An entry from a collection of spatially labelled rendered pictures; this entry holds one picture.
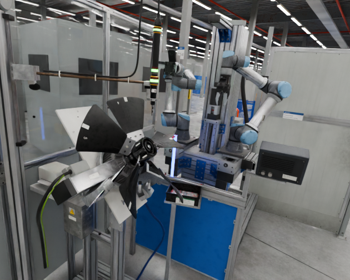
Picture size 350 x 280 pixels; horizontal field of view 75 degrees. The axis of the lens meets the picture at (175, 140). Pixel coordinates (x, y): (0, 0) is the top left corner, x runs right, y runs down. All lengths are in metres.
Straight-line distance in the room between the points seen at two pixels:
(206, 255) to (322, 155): 1.75
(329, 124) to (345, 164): 0.47
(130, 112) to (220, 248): 1.17
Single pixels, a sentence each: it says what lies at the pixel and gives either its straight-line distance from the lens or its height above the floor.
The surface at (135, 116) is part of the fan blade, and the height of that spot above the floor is 1.35.
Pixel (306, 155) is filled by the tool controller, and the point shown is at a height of 1.24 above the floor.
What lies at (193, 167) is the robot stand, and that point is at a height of 0.82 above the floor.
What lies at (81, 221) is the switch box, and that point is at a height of 0.75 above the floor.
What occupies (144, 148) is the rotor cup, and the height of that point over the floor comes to 1.22.
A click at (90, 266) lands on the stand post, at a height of 0.29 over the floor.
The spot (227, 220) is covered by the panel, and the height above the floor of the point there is 0.65.
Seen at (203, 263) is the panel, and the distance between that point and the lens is 2.02.
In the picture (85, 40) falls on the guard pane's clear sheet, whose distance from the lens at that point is 1.89.
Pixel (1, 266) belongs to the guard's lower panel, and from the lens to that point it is 1.91.
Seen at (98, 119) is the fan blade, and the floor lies 1.37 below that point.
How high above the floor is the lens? 1.59
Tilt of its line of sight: 16 degrees down
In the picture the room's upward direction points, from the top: 5 degrees clockwise
